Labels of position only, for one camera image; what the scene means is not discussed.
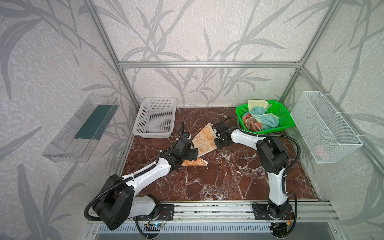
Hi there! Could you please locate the orange bunny pattern towel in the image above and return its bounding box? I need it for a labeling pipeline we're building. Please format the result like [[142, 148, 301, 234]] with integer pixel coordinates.
[[182, 123, 217, 167]]

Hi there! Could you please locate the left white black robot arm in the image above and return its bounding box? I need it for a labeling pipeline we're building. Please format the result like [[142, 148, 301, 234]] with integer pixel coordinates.
[[84, 137, 199, 230]]

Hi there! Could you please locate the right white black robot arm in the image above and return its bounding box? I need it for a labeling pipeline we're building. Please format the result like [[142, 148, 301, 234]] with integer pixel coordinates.
[[214, 121, 297, 222]]

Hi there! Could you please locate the brown pink striped towel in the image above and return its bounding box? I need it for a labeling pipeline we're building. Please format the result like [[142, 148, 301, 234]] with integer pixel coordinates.
[[242, 113, 262, 132]]

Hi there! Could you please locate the white plastic basket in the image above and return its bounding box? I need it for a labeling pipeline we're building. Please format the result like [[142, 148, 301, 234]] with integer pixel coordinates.
[[133, 97, 177, 139]]

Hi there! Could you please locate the blue yellow towel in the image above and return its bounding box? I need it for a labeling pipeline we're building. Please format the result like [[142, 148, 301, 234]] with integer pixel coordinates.
[[248, 100, 279, 130]]

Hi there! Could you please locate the green plastic basket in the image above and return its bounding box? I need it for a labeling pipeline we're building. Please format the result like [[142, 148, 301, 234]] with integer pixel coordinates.
[[236, 100, 295, 134]]

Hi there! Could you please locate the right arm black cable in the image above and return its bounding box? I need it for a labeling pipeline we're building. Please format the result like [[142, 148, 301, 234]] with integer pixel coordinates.
[[220, 116, 302, 238]]

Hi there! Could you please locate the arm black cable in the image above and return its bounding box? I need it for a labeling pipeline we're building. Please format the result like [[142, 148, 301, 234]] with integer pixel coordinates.
[[220, 116, 302, 238], [83, 120, 193, 222]]

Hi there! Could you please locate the pink object in wire basket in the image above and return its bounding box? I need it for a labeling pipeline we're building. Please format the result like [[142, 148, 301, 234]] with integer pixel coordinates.
[[315, 145, 330, 161]]

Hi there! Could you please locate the white wire mesh basket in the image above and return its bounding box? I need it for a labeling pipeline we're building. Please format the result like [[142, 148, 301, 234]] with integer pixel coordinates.
[[291, 91, 364, 164]]

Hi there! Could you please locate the clear acrylic wall shelf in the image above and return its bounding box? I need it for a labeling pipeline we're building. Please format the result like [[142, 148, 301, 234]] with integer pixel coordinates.
[[42, 94, 120, 163]]

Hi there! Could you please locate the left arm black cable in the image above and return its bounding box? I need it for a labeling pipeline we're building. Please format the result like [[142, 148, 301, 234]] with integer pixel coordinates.
[[83, 120, 193, 222]]

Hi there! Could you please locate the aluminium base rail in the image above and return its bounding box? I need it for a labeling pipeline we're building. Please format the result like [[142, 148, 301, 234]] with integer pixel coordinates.
[[89, 201, 340, 236]]

